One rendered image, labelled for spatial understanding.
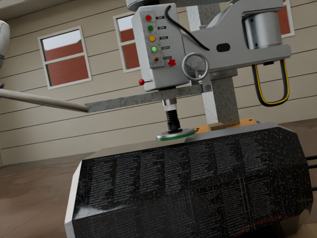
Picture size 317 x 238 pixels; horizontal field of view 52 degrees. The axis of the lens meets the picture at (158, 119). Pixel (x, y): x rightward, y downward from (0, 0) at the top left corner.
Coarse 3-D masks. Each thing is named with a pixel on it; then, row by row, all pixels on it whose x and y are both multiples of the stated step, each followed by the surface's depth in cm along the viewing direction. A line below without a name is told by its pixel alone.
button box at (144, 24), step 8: (144, 16) 159; (152, 16) 160; (144, 24) 159; (152, 24) 160; (144, 32) 159; (152, 32) 160; (144, 40) 159; (160, 48) 161; (152, 56) 160; (160, 56) 161; (152, 64) 160; (160, 64) 161
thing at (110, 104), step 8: (176, 88) 171; (184, 88) 172; (192, 88) 173; (200, 88) 175; (208, 88) 172; (128, 96) 164; (136, 96) 165; (144, 96) 166; (152, 96) 167; (160, 96) 168; (168, 96) 169; (176, 96) 171; (88, 104) 158; (96, 104) 159; (104, 104) 160; (112, 104) 161; (120, 104) 162; (128, 104) 164; (136, 104) 165; (88, 112) 158
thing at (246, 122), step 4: (240, 120) 271; (244, 120) 265; (248, 120) 260; (252, 120) 255; (240, 124) 246; (244, 124) 242; (248, 124) 238; (252, 124) 233; (196, 128) 267; (200, 128) 268; (204, 128) 263; (208, 128) 258; (196, 132) 249; (200, 132) 244
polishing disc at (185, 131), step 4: (180, 128) 187; (184, 128) 182; (188, 128) 179; (192, 128) 175; (164, 132) 183; (176, 132) 172; (180, 132) 168; (184, 132) 167; (188, 132) 169; (160, 136) 171; (164, 136) 169; (168, 136) 167; (172, 136) 167
